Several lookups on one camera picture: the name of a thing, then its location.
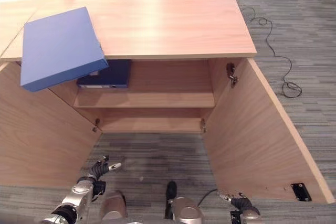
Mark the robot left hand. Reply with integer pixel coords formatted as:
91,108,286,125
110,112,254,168
89,155,122,181

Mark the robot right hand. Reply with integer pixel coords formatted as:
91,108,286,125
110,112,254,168
217,192,254,210

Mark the light blue file folder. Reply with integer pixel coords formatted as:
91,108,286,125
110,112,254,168
20,6,110,93

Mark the wooden right cabinet door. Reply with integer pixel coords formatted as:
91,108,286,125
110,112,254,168
202,57,330,205

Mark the wooden cabinet door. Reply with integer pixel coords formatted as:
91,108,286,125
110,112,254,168
0,61,103,189
202,57,330,205

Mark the wooden left cabinet door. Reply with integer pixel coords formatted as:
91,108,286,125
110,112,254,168
0,61,103,189

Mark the wooden cabinet shelf board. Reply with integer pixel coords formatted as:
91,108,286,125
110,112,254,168
73,88,216,109

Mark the dark blue file folder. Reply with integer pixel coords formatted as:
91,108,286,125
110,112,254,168
76,59,133,89

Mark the light wooden office cabinet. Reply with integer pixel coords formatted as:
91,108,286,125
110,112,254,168
0,0,257,134

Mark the adjacent light wooden cabinet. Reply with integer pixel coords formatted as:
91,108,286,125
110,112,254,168
0,0,40,57

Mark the silver robot left leg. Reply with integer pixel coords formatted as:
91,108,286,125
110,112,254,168
99,190,128,222

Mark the silver robot leg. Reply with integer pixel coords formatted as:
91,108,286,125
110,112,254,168
99,190,128,222
167,197,205,224

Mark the silver robot right leg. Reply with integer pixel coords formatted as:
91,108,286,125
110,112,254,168
167,197,205,224

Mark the black door lock plate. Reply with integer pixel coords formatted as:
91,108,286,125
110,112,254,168
290,182,312,202

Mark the dark robot right foot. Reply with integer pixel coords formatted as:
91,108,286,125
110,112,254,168
165,180,178,220

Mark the large metal door hinge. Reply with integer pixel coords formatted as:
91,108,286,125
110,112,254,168
226,62,240,89

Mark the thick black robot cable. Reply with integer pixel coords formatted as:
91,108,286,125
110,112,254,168
196,188,219,208

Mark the thin black floor cable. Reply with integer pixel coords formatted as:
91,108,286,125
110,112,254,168
242,6,303,99

